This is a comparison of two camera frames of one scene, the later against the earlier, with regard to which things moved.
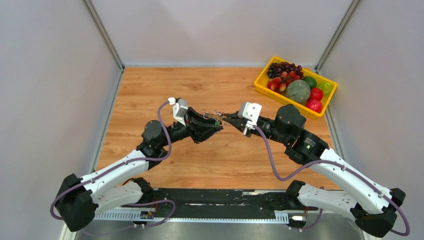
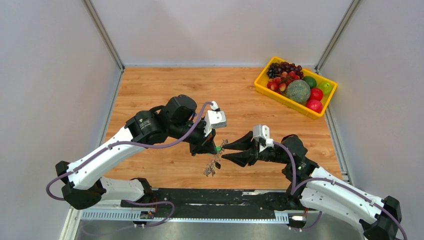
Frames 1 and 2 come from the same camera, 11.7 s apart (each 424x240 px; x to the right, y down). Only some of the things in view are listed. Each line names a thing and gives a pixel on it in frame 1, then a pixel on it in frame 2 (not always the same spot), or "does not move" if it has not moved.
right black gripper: [238, 122] -> [249, 156]
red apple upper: [316, 94] does not move
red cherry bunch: [279, 84] does not move
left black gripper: [200, 129] -> [205, 145]
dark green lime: [310, 81] does not move
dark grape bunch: [276, 68] does not move
